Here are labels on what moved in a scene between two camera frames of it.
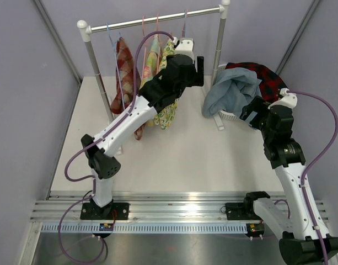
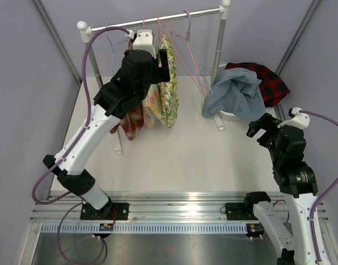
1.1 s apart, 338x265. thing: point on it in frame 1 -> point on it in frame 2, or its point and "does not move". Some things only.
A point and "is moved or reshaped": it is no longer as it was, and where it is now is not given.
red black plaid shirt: [270, 84] does not move
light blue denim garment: [233, 89] does not move
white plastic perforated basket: [223, 114] does not move
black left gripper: [198, 80] -> [163, 74]
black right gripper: [258, 105] -> [266, 122]
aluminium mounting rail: [65, 207] does not move
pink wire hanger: [183, 22] is moved or reshaped
